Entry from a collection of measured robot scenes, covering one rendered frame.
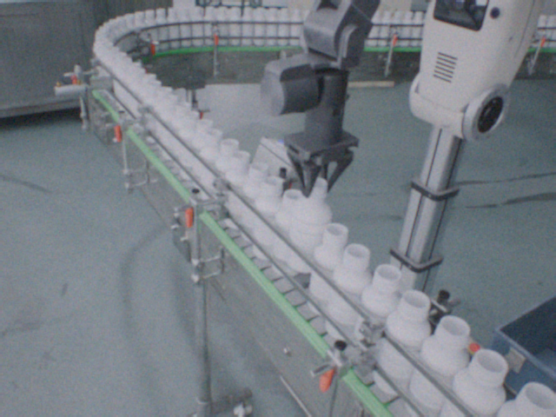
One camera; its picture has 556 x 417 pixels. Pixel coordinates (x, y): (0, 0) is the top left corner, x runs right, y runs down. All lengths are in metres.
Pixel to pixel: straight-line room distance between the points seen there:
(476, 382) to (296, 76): 0.43
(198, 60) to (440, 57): 1.37
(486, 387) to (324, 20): 0.49
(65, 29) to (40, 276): 1.99
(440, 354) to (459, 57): 0.79
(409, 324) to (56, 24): 3.57
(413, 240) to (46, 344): 1.52
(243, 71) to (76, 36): 1.82
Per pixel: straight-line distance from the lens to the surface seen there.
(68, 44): 4.02
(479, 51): 1.25
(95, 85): 1.70
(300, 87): 0.67
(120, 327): 2.28
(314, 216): 0.79
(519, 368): 1.04
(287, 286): 0.92
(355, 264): 0.74
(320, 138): 0.73
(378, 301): 0.73
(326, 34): 0.68
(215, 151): 1.08
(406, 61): 2.78
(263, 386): 2.03
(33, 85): 4.05
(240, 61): 2.47
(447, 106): 1.31
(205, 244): 1.14
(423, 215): 1.49
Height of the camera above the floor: 1.60
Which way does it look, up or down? 32 degrees down
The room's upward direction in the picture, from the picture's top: 5 degrees clockwise
